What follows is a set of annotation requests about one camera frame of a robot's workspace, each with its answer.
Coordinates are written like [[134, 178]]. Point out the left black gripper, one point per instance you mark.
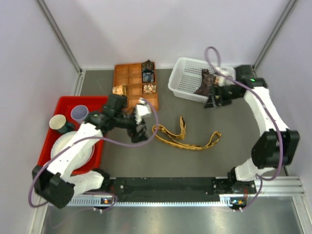
[[136, 136]]

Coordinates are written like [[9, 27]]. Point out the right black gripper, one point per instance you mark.
[[218, 91]]

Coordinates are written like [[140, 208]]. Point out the orange tan tie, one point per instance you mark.
[[120, 90]]

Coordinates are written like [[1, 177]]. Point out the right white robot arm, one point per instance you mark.
[[276, 145]]

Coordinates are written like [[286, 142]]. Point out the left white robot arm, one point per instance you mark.
[[54, 180]]

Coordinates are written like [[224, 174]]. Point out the dark brown paisley tie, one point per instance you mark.
[[207, 83]]

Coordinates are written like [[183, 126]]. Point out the colourful dotted tie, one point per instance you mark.
[[220, 81]]

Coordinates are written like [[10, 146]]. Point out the white plastic basket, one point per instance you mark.
[[186, 78]]

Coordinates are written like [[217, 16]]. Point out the rolled blue black tie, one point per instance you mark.
[[148, 76]]

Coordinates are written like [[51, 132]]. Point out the wooden compartment tray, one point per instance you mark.
[[131, 75]]

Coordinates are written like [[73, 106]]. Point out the lilac plastic cup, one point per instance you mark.
[[79, 113]]

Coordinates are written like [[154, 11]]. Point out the rolled dark tie top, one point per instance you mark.
[[147, 66]]

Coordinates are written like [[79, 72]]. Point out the dark green cup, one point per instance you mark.
[[67, 127]]

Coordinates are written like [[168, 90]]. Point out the white plate stack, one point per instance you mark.
[[61, 143]]

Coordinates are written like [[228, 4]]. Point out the beige paper cup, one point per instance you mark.
[[58, 123]]

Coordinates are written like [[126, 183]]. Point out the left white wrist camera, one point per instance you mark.
[[142, 110]]

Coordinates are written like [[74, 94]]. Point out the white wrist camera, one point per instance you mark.
[[142, 110], [227, 81]]

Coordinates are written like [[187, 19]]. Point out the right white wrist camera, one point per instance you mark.
[[227, 81]]

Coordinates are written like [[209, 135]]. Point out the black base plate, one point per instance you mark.
[[211, 185]]

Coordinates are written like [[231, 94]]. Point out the grey slotted cable duct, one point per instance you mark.
[[106, 201]]

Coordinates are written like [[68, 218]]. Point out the aluminium frame rail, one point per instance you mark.
[[279, 185]]

